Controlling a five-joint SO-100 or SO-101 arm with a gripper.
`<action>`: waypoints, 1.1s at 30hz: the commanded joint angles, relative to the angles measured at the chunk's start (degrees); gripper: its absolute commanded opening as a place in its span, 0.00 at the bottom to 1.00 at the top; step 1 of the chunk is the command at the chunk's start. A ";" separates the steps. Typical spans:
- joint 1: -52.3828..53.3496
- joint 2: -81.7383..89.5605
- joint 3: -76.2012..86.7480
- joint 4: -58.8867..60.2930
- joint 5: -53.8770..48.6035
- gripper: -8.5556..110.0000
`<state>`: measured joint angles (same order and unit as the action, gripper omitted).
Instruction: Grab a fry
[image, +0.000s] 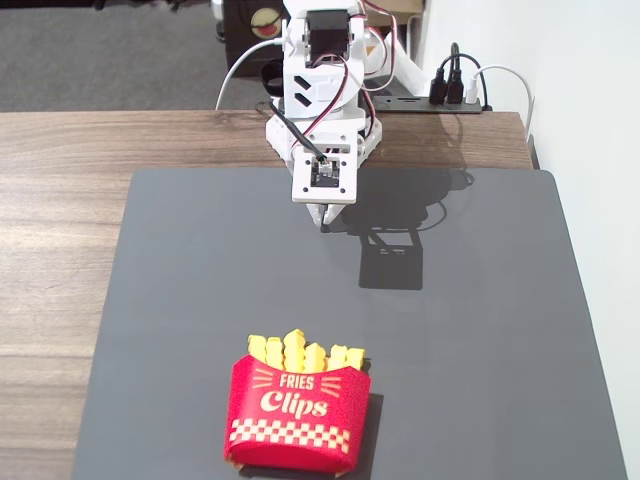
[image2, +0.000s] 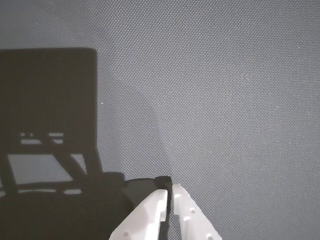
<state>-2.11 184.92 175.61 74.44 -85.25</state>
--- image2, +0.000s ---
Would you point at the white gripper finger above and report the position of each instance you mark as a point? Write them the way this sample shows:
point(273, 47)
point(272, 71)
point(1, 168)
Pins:
point(191, 222)
point(145, 217)

